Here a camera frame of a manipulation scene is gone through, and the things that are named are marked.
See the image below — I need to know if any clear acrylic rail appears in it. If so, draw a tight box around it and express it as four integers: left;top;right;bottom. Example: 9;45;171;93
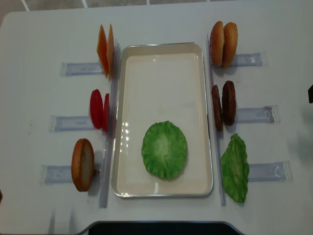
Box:
99;41;121;208
206;34;226;207

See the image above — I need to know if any green lettuce leaf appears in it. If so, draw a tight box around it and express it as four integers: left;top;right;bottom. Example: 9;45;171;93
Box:
221;133;249;203
141;121;187;181

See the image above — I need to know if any white rectangular metal tray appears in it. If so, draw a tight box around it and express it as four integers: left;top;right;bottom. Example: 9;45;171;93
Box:
112;43;213;198

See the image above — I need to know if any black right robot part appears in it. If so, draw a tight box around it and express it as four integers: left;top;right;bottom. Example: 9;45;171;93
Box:
308;85;313;103

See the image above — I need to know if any outer red tomato slice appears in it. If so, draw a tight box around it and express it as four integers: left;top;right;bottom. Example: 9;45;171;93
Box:
89;89;103;129

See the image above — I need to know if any clear tomato pusher track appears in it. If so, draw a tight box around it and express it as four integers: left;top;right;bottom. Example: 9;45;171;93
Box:
49;116;95;133

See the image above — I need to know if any left clear acrylic rail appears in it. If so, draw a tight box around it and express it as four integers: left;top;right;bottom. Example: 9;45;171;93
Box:
99;41;121;208

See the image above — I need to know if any bread slice in left rack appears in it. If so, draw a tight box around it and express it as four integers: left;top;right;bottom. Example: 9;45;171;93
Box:
71;139;94;192

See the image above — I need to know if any outer orange cheese slice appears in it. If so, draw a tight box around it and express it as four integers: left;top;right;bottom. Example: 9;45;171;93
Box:
96;25;109;78

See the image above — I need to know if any clear bun pusher track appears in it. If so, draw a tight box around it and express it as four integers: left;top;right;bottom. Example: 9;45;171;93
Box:
212;51;267;70

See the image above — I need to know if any right clear acrylic rail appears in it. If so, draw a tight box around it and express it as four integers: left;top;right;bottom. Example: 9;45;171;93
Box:
206;34;226;207

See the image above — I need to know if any clear left bread pusher track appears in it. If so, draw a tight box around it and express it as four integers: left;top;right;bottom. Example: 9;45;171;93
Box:
40;164;102;185

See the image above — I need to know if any clear cheese pusher track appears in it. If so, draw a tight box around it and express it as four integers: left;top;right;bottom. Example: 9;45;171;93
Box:
60;62;104;76

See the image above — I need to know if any sesame bun slice inner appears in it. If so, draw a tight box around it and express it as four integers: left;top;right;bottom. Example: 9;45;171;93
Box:
209;21;224;66

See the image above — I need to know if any orange cheese slice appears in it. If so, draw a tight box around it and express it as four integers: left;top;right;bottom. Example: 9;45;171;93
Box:
96;25;109;78
107;24;115;79

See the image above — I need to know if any brown meat patty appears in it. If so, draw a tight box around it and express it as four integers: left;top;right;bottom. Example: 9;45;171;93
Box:
211;85;223;131
222;80;236;126

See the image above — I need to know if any clear lettuce pusher track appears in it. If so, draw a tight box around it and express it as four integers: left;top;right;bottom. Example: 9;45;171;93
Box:
248;161;292;182

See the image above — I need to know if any outer brown meat patty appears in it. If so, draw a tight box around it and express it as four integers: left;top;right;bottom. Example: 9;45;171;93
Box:
222;80;236;126

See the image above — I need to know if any inner orange cheese slice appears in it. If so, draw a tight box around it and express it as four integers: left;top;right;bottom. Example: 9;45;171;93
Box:
107;24;115;79

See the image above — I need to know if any upright green lettuce leaf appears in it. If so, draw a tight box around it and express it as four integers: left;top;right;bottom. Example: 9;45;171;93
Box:
221;133;249;203

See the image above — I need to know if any clear patty pusher track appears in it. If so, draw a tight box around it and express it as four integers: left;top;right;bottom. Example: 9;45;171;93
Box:
235;105;280;123

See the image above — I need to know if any inner brown meat patty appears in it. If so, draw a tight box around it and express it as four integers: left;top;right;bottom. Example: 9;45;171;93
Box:
211;85;223;131

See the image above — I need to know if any plain bun slice outer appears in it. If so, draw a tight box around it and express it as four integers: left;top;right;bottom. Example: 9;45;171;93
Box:
222;22;238;68

